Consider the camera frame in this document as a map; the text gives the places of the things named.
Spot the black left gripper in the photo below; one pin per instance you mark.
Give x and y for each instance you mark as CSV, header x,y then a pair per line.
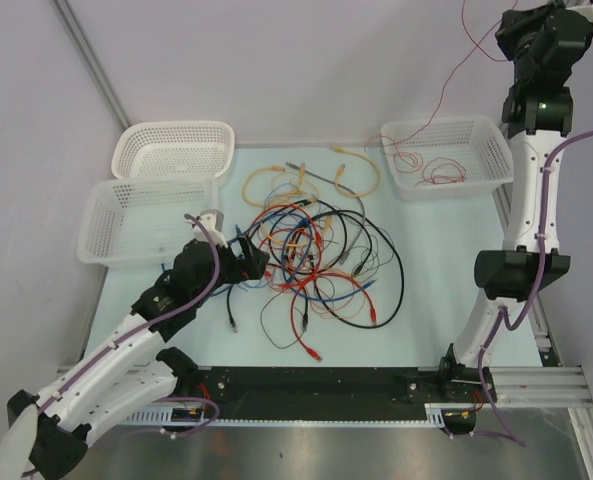
x,y
247,268

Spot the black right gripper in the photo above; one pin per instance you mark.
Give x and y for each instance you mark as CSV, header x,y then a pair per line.
x,y
515,22

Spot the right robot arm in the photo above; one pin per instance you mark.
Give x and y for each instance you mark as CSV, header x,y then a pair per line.
x,y
543,44

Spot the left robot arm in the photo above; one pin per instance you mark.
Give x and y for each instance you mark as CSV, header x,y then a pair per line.
x,y
51,431

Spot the translucent basket front left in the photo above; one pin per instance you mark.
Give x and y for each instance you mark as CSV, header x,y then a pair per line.
x,y
141,221

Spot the white basket back left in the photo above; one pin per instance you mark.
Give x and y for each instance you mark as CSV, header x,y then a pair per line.
x,y
175,147

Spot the white basket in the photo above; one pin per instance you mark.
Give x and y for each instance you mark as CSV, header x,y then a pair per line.
x,y
175,147
451,157

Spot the white basket right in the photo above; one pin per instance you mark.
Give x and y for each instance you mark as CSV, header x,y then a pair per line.
x,y
451,157

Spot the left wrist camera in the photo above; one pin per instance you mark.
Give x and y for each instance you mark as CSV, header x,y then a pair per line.
x,y
207,226

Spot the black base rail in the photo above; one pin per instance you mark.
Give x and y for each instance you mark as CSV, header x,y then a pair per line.
x,y
329,394

